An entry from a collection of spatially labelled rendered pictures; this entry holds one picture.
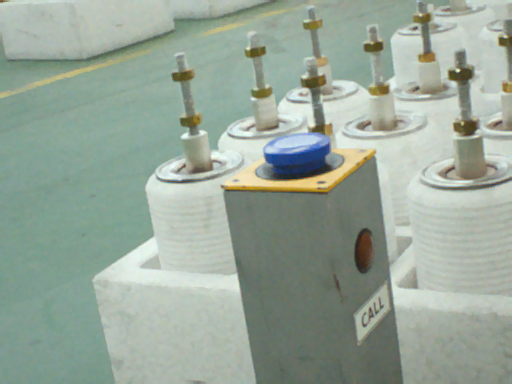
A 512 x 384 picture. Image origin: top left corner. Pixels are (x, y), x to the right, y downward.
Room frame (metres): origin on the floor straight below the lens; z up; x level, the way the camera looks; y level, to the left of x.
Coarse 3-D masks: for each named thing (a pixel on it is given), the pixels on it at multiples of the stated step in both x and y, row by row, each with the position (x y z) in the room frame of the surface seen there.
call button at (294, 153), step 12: (276, 144) 0.59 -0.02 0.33; (288, 144) 0.59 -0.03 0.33; (300, 144) 0.58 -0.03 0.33; (312, 144) 0.58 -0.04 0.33; (324, 144) 0.58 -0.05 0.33; (264, 156) 0.59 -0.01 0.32; (276, 156) 0.58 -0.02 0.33; (288, 156) 0.57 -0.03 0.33; (300, 156) 0.57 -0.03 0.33; (312, 156) 0.57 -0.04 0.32; (324, 156) 0.58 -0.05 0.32; (276, 168) 0.58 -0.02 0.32; (288, 168) 0.58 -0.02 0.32; (300, 168) 0.58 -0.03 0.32; (312, 168) 0.58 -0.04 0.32
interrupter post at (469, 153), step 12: (456, 132) 0.72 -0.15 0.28; (480, 132) 0.71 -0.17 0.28; (456, 144) 0.71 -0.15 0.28; (468, 144) 0.70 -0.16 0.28; (480, 144) 0.70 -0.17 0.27; (456, 156) 0.71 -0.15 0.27; (468, 156) 0.70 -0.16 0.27; (480, 156) 0.70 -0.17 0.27; (456, 168) 0.71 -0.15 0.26; (468, 168) 0.70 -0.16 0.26; (480, 168) 0.70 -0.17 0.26
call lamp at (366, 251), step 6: (366, 234) 0.57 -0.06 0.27; (360, 240) 0.57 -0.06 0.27; (366, 240) 0.57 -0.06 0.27; (372, 240) 0.58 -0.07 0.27; (360, 246) 0.57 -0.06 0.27; (366, 246) 0.57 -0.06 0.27; (372, 246) 0.57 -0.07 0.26; (360, 252) 0.56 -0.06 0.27; (366, 252) 0.57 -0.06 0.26; (372, 252) 0.57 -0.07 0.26; (360, 258) 0.56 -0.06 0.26; (366, 258) 0.57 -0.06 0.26; (372, 258) 0.57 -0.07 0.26; (360, 264) 0.56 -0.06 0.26; (366, 264) 0.57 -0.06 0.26
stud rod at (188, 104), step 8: (176, 56) 0.84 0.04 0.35; (184, 56) 0.84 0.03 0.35; (184, 64) 0.84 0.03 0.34; (184, 88) 0.84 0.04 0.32; (184, 96) 0.84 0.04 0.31; (192, 96) 0.84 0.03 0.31; (184, 104) 0.84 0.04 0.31; (192, 104) 0.84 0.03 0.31; (192, 112) 0.84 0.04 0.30; (192, 128) 0.84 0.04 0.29
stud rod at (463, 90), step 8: (456, 48) 0.72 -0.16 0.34; (464, 48) 0.71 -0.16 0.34; (456, 56) 0.71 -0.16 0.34; (464, 56) 0.71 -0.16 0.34; (456, 64) 0.71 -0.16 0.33; (464, 64) 0.71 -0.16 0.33; (456, 88) 0.71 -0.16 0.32; (464, 88) 0.71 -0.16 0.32; (464, 96) 0.71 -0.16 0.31; (464, 104) 0.71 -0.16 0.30; (464, 112) 0.71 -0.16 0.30; (464, 120) 0.71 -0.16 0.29
